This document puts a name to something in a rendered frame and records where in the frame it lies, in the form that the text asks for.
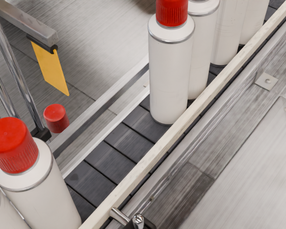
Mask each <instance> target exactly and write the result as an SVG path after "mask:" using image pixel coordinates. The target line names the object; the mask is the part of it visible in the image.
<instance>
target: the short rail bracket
mask: <svg viewBox="0 0 286 229"><path fill-rule="evenodd" d="M123 229H157V227H156V225H155V224H153V223H152V222H151V221H150V220H149V219H147V218H145V217H144V216H143V215H141V214H140V213H136V214H135V215H134V216H133V218H131V219H130V221H129V222H128V223H127V224H126V225H125V227H124V228H123Z"/></svg>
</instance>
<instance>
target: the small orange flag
mask: <svg viewBox="0 0 286 229"><path fill-rule="evenodd" d="M26 38H27V39H29V40H30V41H31V44H32V46H33V49H34V51H35V54H36V57H37V60H38V63H39V65H40V68H41V71H42V74H43V76H44V79H45V81H47V82H48V83H49V84H51V85H52V86H54V87H55V88H57V89H58V90H60V91H61V92H63V93H64V94H66V95H67V96H69V92H68V88H67V85H66V82H65V79H64V75H63V72H62V68H61V65H60V62H59V58H58V55H57V50H58V46H57V45H56V44H54V45H53V46H51V47H49V46H47V45H45V44H44V43H42V42H41V41H39V40H37V39H36V38H34V37H33V36H31V35H29V34H28V33H27V34H26Z"/></svg>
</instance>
